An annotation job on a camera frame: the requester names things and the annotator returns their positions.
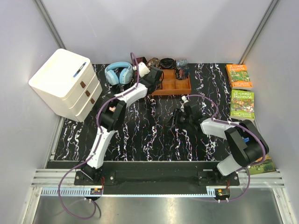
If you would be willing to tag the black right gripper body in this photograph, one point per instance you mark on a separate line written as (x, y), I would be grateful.
(185, 120)

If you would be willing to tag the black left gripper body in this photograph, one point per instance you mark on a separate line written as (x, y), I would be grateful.
(144, 77)

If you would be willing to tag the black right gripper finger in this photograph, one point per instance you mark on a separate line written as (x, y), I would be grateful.
(179, 117)
(172, 121)

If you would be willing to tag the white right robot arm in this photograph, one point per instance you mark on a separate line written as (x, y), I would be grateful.
(245, 142)

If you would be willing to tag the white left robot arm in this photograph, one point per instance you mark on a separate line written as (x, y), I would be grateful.
(111, 117)

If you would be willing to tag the brown patterned rolled tie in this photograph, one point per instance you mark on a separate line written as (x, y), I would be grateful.
(153, 62)

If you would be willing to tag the orange compartment tray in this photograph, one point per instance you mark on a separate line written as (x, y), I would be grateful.
(172, 86)

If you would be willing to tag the dark red rolled tie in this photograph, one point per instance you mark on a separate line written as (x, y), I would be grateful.
(141, 59)

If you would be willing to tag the black marble pattern mat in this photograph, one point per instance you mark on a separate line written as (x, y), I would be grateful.
(145, 136)

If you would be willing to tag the dark floral rolled tie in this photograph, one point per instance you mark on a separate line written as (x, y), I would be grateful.
(182, 73)

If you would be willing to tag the light blue headphones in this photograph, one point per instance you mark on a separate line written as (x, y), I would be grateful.
(119, 73)

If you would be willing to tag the grey blue rolled tie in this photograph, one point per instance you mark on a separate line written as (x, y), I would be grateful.
(181, 63)

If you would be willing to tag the pink cube power adapter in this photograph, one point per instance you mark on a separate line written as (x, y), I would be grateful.
(112, 109)

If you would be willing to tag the green treehouse book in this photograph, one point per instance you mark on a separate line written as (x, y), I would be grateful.
(242, 105)

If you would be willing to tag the orange treehouse book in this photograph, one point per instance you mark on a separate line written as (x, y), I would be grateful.
(239, 77)

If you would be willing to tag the blue pen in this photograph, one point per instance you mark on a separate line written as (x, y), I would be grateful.
(80, 68)

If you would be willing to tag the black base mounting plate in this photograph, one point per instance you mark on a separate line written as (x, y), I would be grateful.
(161, 171)

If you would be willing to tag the white three-drawer cabinet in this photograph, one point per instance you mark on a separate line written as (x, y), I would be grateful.
(68, 96)

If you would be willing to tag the blue Animal Farm book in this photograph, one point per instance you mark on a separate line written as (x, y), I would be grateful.
(267, 166)

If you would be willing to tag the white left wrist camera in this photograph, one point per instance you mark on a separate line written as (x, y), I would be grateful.
(143, 69)

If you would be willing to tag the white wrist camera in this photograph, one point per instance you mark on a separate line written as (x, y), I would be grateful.
(184, 100)
(143, 69)

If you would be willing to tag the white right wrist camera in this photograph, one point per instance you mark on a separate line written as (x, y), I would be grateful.
(184, 100)

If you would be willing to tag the aluminium front rail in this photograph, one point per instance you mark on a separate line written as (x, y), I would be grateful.
(53, 183)

